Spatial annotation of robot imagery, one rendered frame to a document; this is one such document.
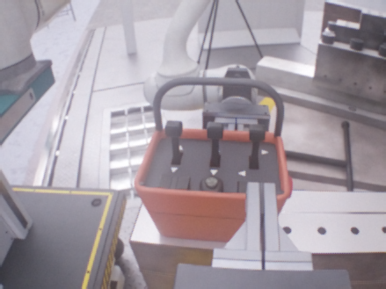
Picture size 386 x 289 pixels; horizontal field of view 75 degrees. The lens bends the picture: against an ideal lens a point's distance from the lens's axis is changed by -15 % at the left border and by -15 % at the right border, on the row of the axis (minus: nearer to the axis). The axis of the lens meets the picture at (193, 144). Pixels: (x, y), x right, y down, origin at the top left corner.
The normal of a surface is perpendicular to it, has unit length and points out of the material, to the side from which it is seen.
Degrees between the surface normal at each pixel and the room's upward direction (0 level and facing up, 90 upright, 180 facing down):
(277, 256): 0
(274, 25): 90
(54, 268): 0
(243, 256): 0
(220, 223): 97
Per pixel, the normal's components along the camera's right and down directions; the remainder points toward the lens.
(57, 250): -0.04, -0.79
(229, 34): 0.09, -0.28
